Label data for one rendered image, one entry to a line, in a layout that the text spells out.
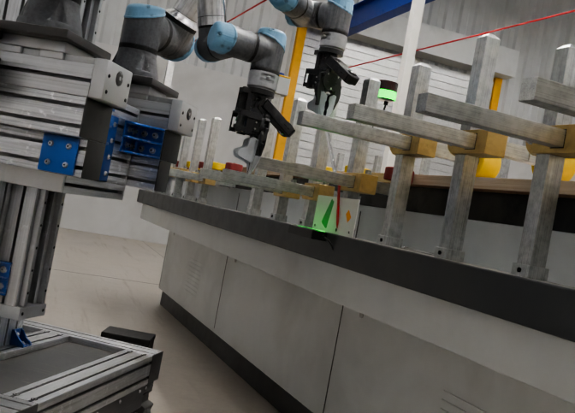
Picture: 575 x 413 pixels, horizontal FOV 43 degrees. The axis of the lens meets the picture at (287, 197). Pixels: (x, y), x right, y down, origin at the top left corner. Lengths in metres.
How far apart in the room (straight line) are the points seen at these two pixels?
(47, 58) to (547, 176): 1.09
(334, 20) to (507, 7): 10.03
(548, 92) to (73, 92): 1.08
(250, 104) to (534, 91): 1.00
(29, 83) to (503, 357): 1.16
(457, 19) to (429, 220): 9.65
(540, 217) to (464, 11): 10.34
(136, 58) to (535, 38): 10.40
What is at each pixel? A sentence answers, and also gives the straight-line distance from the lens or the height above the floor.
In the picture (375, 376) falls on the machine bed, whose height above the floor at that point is 0.32.
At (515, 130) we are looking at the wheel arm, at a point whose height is 0.94.
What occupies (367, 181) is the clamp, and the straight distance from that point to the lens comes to 1.93.
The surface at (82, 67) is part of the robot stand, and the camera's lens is 1.72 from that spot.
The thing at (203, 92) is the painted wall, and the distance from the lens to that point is 9.97.
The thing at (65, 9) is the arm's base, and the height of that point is 1.10.
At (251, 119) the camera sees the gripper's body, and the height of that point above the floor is 0.94.
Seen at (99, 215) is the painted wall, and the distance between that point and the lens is 9.76.
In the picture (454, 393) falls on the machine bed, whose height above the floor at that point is 0.38.
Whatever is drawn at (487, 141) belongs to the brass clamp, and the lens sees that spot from 1.51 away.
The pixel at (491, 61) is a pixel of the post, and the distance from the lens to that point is 1.62.
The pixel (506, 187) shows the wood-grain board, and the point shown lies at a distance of 1.72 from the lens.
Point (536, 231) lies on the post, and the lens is 1.36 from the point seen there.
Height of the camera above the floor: 0.74
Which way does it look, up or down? 1 degrees up
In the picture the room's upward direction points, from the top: 11 degrees clockwise
